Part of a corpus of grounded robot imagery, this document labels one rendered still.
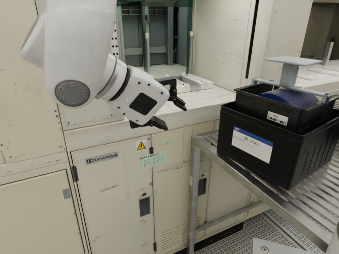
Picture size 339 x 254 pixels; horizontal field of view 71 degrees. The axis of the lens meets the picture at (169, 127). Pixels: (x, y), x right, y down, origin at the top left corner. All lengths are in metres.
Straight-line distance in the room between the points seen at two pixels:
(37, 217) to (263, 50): 1.03
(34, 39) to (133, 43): 1.36
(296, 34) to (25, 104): 1.08
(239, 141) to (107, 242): 0.71
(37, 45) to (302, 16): 1.07
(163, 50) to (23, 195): 1.31
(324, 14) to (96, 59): 1.98
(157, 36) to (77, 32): 1.49
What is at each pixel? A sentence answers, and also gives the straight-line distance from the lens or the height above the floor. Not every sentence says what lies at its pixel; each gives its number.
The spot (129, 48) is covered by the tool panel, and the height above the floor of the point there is 1.00.
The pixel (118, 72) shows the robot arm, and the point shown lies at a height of 1.11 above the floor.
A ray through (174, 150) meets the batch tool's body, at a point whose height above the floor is 0.70.
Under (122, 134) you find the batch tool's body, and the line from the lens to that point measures 0.85.
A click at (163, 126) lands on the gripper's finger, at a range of 0.56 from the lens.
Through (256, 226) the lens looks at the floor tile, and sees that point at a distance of 1.71.
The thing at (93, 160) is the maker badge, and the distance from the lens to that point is 0.87.
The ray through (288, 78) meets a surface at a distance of 0.79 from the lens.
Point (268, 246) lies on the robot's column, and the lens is 0.60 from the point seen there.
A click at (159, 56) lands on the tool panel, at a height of 0.93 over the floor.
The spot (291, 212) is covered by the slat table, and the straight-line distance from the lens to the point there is 0.69.
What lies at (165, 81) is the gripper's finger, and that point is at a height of 1.08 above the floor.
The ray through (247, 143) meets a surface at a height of 0.85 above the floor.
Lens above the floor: 1.20
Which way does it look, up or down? 25 degrees down
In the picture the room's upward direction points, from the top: straight up
